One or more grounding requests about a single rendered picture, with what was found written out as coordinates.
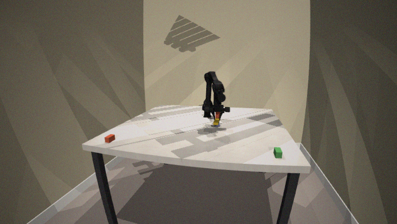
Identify small green block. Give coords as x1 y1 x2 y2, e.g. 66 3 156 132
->
273 147 282 158

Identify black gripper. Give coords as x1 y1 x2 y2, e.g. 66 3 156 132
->
204 100 230 120

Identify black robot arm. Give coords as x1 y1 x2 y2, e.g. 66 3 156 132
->
202 71 226 118

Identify small orange-red block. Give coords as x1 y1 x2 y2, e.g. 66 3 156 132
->
104 134 115 143

